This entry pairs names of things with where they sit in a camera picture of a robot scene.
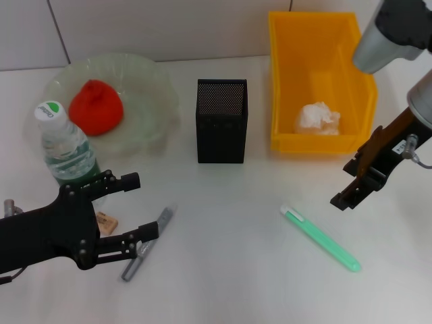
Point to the black mesh pen holder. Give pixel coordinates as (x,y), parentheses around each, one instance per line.
(221,121)

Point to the green toothbrush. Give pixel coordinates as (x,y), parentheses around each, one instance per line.
(320,239)

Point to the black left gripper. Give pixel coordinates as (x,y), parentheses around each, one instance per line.
(50,233)

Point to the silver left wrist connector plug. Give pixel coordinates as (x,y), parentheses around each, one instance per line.
(10,206)

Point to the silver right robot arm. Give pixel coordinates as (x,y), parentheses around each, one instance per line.
(388,33)

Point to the white paper ball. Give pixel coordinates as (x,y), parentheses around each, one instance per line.
(315,119)

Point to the clear green-label water bottle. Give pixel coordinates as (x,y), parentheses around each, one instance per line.
(64,148)

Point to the pale green glass fruit plate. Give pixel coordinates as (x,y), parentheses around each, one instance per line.
(145,108)

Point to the silver grey pen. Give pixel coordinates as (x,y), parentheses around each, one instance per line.
(165,216)

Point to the small beige eraser block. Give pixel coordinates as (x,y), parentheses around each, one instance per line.
(109,224)

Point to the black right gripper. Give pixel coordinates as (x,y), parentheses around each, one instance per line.
(388,148)

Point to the yellow plastic bin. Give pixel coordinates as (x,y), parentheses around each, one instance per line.
(303,67)

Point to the orange fruit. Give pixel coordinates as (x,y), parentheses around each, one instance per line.
(96,108)

